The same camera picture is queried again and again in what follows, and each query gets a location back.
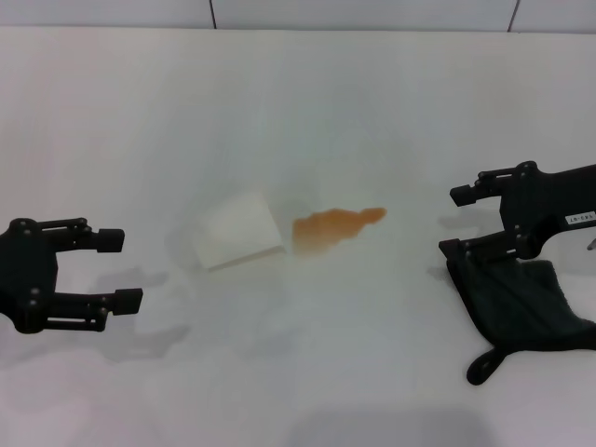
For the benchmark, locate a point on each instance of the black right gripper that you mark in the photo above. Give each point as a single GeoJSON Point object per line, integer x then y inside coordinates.
{"type": "Point", "coordinates": [535, 205]}

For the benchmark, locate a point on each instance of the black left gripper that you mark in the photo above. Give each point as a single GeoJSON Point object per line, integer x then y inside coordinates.
{"type": "Point", "coordinates": [28, 274]}

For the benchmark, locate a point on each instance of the dark blue rag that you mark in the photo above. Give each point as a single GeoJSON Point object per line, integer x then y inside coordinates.
{"type": "Point", "coordinates": [512, 302]}

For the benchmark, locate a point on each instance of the white paper cup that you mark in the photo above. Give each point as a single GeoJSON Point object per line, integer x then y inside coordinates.
{"type": "Point", "coordinates": [239, 228]}

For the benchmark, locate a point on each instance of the brown water stain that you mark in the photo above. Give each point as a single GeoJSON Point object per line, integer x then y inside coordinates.
{"type": "Point", "coordinates": [326, 228]}

